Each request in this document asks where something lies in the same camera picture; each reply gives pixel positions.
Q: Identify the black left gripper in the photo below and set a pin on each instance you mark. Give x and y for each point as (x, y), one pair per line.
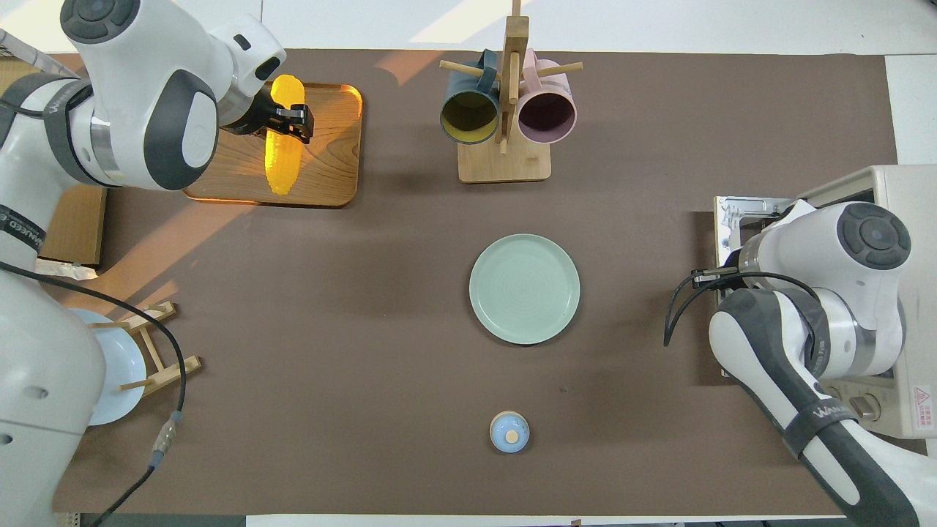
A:
(256, 117)

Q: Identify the yellow corn cob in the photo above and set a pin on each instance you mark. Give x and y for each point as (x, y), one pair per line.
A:
(282, 165)

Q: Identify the pale green plate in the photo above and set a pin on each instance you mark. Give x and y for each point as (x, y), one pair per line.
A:
(523, 289)

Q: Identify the glass oven door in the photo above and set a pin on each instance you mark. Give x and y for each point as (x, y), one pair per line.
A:
(732, 219)

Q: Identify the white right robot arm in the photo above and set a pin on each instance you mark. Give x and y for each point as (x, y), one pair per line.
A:
(871, 234)

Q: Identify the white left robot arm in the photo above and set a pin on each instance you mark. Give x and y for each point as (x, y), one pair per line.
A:
(110, 110)

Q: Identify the beige oven knob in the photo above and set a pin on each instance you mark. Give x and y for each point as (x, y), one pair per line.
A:
(867, 408)

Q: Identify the white toaster oven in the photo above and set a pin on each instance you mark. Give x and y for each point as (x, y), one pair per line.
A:
(924, 293)

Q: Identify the wooden serving tray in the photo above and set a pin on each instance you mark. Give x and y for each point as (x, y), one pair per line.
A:
(329, 161)

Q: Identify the dark blue mug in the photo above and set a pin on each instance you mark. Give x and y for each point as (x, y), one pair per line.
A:
(468, 117)

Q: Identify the wooden mug rack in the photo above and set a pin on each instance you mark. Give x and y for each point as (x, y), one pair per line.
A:
(505, 165)

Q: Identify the pink mug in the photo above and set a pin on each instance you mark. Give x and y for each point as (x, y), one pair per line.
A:
(545, 113)

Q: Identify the light wooden step shelf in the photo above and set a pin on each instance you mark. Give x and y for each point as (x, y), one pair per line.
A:
(73, 227)

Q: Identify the white chequered cloth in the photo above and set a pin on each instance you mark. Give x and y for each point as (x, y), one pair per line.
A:
(69, 271)

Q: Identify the wooden plate rack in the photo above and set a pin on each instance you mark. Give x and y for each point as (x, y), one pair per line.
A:
(176, 368)

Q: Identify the light blue plate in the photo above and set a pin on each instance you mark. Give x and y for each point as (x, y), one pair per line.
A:
(121, 366)

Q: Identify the brown table mat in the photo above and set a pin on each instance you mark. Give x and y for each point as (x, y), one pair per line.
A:
(293, 439)

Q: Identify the small blue bell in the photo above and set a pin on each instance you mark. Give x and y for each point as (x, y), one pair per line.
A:
(509, 432)

